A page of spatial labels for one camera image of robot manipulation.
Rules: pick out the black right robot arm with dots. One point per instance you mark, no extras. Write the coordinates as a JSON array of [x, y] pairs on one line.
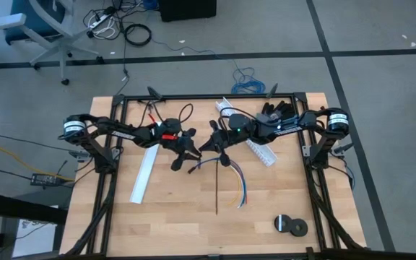
[[291, 128]]

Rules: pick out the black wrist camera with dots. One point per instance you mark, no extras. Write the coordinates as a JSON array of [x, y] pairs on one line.
[[172, 125], [238, 121]]

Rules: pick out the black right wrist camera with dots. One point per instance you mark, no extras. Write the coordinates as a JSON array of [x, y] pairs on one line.
[[238, 121]]

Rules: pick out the black box case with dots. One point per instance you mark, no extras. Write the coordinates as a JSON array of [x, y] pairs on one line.
[[186, 9]]

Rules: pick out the grey green-edged glove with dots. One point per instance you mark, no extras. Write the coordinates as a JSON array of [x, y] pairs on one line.
[[263, 117]]

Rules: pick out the white power strip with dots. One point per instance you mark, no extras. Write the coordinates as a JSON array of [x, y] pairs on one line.
[[99, 21]]

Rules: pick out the black desk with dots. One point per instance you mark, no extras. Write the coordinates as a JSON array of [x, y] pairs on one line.
[[20, 209]]

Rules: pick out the clear safety glasses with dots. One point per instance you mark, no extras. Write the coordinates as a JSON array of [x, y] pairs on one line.
[[150, 104]]

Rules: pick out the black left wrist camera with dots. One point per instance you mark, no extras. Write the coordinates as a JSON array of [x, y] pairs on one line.
[[172, 125]]

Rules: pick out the white raceway cover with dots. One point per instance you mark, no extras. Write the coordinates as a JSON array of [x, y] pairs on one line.
[[143, 177]]

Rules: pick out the black tape roll white label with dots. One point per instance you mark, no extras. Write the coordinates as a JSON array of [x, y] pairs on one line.
[[277, 223]]

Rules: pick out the white-grey office chair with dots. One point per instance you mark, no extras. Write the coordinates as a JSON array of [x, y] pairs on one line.
[[61, 39]]

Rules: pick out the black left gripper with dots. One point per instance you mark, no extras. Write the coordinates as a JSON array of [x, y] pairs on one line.
[[175, 142]]

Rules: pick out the white printed box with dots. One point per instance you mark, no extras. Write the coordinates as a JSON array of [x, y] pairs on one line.
[[38, 238]]

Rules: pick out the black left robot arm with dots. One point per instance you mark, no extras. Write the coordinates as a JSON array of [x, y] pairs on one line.
[[121, 135]]

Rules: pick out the grey frame base plate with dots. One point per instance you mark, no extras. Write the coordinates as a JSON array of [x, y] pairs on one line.
[[116, 153], [305, 150]]

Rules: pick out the black work glove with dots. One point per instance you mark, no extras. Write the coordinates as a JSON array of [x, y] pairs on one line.
[[282, 108]]

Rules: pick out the black power adapter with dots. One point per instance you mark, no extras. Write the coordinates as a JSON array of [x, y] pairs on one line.
[[45, 179]]

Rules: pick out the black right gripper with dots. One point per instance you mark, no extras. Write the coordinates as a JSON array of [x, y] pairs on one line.
[[231, 138]]

